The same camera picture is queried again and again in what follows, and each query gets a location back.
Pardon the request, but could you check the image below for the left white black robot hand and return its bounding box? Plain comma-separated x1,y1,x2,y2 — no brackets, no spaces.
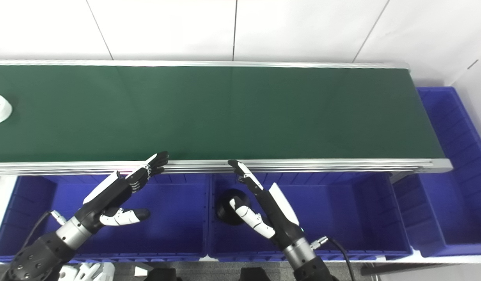
75,151,169,234

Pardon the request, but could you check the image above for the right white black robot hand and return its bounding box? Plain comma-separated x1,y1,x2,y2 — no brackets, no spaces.
227,159,305,249

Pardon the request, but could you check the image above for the white ring gear part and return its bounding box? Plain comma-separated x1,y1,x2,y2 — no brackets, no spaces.
0,94,13,124

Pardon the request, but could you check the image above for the black round part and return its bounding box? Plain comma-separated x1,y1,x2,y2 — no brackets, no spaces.
216,189,250,226

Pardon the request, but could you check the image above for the green conveyor belt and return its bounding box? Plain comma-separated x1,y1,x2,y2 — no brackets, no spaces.
0,59,453,177
0,64,447,163

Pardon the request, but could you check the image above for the blue plastic bin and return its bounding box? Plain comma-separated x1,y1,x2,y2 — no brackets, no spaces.
0,174,209,263
207,172,414,261
392,87,481,258

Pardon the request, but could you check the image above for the white plastic robot part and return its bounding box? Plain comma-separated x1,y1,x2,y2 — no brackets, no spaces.
61,262,116,281

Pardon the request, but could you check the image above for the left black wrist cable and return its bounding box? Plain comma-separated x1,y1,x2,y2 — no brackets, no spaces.
24,211,67,250

